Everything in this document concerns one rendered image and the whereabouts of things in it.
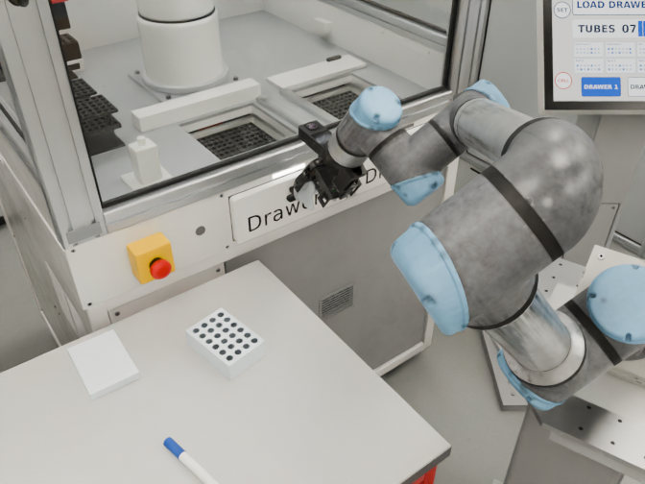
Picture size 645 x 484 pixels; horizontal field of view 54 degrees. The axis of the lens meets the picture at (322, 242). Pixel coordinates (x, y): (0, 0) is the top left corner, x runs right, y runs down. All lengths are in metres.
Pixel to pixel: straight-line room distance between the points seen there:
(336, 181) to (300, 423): 0.43
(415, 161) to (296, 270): 0.60
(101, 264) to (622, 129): 1.33
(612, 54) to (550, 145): 1.07
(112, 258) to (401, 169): 0.56
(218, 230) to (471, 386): 1.15
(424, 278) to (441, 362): 1.60
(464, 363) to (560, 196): 1.63
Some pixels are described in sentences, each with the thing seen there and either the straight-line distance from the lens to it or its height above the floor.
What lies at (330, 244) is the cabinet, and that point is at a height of 0.68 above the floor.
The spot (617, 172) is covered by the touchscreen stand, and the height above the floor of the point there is 0.72.
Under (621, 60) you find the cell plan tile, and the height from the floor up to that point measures 1.05.
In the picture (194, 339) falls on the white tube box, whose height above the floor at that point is 0.79.
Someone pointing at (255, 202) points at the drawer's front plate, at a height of 0.91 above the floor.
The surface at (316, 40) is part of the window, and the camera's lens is 1.28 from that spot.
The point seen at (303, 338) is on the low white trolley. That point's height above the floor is 0.76.
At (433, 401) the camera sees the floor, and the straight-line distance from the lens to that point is 2.10.
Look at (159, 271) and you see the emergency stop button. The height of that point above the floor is 0.88.
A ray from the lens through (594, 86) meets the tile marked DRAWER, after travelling 1.67.
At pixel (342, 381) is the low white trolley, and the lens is 1.13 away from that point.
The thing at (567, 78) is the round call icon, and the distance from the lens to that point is 1.66.
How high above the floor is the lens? 1.63
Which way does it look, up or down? 38 degrees down
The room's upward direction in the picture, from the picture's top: straight up
